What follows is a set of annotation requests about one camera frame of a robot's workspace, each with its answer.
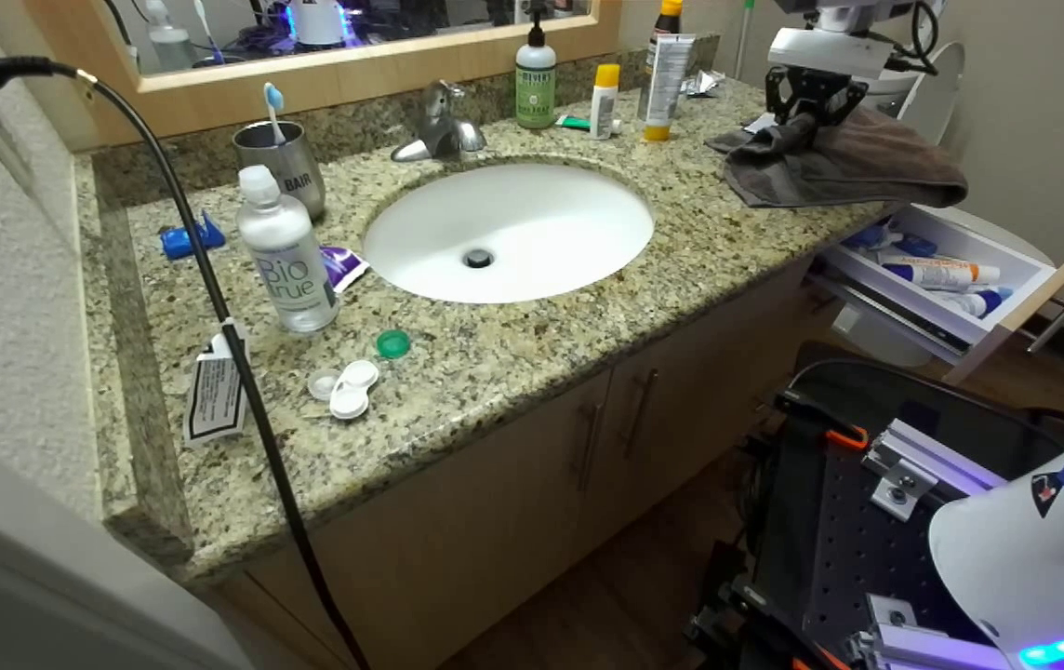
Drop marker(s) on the blue plastic clip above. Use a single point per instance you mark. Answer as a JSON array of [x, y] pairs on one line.
[[191, 240]]

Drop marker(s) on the silver foil packet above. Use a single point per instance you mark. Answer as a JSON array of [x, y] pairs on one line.
[[701, 83]]

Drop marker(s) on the green soap pump bottle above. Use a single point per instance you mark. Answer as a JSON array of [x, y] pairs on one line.
[[537, 88]]

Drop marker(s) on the metal sink drain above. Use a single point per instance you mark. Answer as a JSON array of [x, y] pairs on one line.
[[477, 257]]

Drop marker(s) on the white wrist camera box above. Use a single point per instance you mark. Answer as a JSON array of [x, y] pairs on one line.
[[824, 52]]

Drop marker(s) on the green round cap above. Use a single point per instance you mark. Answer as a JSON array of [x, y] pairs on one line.
[[391, 345]]

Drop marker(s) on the white blue toothbrush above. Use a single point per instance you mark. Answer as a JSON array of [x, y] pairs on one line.
[[275, 111]]

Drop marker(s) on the blue white tube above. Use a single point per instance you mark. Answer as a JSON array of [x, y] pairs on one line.
[[897, 242]]

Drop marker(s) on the white oval sink basin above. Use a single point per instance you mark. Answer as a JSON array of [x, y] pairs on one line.
[[555, 217]]

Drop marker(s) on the chrome faucet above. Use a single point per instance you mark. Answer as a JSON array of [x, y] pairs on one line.
[[444, 123]]

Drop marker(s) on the small yellow capped bottle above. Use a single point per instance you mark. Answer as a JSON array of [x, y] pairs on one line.
[[606, 97]]

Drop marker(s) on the white open drawer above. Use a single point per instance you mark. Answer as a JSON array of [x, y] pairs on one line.
[[929, 304]]

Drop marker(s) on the purple packet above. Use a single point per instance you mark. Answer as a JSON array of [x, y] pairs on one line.
[[345, 266]]

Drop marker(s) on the black robot cart platform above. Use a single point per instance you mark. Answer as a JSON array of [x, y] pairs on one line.
[[833, 546]]

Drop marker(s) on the wooden framed mirror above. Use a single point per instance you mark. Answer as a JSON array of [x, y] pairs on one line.
[[346, 67]]

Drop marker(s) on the white orange sunscreen tube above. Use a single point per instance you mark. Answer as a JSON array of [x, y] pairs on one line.
[[944, 274]]

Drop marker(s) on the grey terry towel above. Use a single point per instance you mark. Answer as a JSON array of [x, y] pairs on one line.
[[870, 169]]

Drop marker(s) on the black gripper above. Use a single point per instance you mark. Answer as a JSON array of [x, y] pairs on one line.
[[820, 93]]

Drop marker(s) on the small blue capped tube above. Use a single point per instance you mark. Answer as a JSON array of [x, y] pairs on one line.
[[980, 304]]

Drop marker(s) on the small green tube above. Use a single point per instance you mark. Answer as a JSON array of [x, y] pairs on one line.
[[573, 123]]

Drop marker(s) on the clear contact solution bottle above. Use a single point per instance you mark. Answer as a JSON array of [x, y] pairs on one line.
[[287, 266]]

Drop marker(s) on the aluminium extrusion bracket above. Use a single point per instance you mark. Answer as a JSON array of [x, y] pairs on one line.
[[929, 468], [923, 645]]

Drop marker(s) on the light wooden vanity cabinet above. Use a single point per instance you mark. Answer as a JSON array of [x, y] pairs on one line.
[[496, 532]]

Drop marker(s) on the grey metal cup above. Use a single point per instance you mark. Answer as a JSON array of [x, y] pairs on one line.
[[291, 160]]

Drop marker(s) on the white contact lens case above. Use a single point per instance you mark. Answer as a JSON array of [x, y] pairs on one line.
[[350, 389]]

